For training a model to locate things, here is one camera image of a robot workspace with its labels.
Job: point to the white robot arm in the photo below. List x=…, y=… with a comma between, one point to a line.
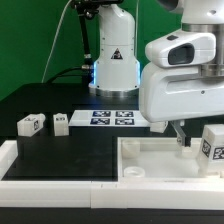
x=116, y=71

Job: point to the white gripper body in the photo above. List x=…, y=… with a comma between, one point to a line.
x=179, y=93

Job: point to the white U-shaped obstacle fence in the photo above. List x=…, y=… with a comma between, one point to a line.
x=95, y=194

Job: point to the white marker base plate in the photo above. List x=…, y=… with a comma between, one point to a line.
x=108, y=118

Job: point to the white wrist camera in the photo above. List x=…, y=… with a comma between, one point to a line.
x=181, y=48

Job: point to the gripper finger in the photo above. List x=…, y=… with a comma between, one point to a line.
x=182, y=139

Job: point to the white square tabletop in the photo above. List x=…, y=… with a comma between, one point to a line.
x=148, y=159

